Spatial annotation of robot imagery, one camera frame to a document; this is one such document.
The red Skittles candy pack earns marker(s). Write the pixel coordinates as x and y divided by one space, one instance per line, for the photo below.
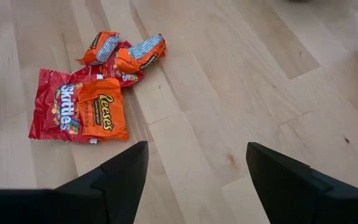
129 77
51 105

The orange Reese's candy pack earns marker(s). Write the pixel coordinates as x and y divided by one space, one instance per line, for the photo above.
140 54
99 48
104 109

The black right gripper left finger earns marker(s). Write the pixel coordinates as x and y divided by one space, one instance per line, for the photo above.
126 174

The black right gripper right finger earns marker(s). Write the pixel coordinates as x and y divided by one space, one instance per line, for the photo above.
278 177

